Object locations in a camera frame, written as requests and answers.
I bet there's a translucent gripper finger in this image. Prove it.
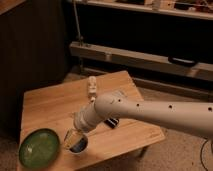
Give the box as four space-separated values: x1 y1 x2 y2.
63 129 83 149

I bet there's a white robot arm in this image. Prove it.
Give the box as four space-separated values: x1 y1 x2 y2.
63 91 213 150

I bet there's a green ceramic bowl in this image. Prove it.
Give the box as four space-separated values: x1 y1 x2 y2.
19 128 60 169

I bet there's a white cup with blue inside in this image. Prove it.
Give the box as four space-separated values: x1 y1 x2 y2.
69 135 88 154

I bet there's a small wooden table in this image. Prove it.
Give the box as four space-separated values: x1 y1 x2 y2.
20 71 165 171

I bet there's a black rectangular block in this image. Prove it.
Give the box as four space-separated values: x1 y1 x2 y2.
104 118 119 129

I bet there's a white toy figure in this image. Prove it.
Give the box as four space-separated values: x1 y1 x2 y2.
88 76 97 94

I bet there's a metal pole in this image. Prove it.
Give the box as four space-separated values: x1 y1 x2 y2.
72 0 83 46

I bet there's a wooden shelf with clutter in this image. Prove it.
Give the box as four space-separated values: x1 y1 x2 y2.
66 0 213 21

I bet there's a grey bench with black handle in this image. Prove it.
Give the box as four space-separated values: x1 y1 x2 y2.
69 41 213 81

